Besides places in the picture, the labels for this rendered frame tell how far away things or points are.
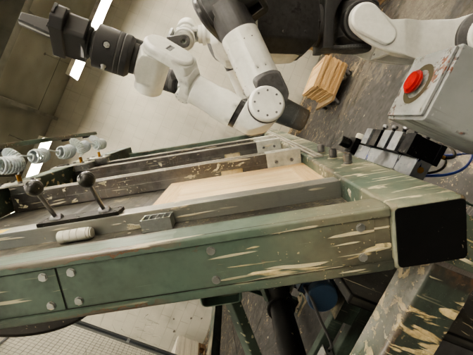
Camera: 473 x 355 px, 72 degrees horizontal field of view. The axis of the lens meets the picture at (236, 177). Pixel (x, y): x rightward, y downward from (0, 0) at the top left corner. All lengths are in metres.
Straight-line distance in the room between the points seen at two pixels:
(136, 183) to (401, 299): 0.92
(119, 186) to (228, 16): 0.74
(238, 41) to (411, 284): 0.59
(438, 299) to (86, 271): 0.59
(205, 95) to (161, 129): 5.80
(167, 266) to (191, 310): 6.39
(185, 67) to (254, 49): 0.16
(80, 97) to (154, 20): 2.06
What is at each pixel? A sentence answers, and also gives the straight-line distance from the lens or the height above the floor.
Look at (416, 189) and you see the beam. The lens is 0.65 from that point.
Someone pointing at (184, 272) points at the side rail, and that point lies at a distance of 0.56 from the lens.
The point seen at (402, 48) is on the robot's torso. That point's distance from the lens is 1.09.
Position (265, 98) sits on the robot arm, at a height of 1.14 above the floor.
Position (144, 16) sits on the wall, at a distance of 7.17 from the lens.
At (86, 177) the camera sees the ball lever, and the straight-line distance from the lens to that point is 0.78.
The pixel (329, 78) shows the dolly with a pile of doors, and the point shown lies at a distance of 4.33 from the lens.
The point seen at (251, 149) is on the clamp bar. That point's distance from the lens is 1.67.
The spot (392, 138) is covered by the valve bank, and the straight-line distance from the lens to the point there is 0.99.
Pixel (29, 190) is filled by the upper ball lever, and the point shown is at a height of 1.54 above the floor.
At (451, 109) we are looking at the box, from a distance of 0.59.
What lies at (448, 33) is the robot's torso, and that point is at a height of 0.71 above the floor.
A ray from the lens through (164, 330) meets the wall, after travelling 7.14.
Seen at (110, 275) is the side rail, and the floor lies 1.28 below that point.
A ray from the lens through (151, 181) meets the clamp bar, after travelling 1.22.
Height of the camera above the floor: 1.19
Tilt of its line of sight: 5 degrees down
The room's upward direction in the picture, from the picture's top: 68 degrees counter-clockwise
